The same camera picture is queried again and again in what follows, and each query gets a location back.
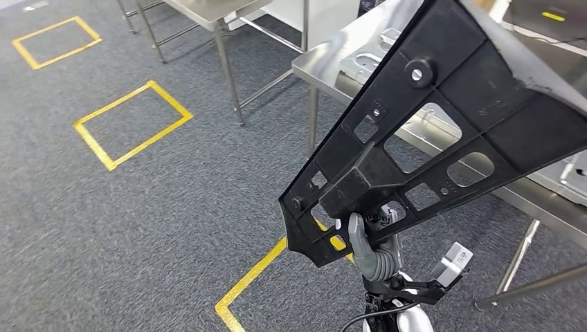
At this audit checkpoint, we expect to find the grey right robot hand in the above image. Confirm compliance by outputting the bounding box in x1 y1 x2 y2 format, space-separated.
347 206 406 283

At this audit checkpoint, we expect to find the black plastic plate part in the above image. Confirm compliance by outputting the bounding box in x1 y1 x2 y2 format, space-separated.
278 0 587 269

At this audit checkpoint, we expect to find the silver stamped metal part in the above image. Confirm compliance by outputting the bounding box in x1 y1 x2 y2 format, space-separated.
338 27 464 154
527 149 587 208

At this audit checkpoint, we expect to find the stainless steel workbench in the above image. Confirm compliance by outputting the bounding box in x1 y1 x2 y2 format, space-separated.
291 0 587 313

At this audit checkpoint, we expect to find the white panel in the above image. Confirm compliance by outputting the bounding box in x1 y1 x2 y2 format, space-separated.
228 0 363 51

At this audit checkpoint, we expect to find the stainless steel table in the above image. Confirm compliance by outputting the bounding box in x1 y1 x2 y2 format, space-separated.
116 0 310 127

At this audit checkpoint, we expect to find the yellow floor tape rectangle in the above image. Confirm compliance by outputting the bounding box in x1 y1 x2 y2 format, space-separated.
73 80 194 172
12 16 102 71

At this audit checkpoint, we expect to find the black camera bracket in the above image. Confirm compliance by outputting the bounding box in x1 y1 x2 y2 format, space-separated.
364 270 460 306

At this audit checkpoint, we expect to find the black cable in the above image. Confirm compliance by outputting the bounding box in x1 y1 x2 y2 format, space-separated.
340 299 420 332

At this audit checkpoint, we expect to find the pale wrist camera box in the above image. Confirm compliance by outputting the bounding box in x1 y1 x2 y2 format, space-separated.
431 243 474 288

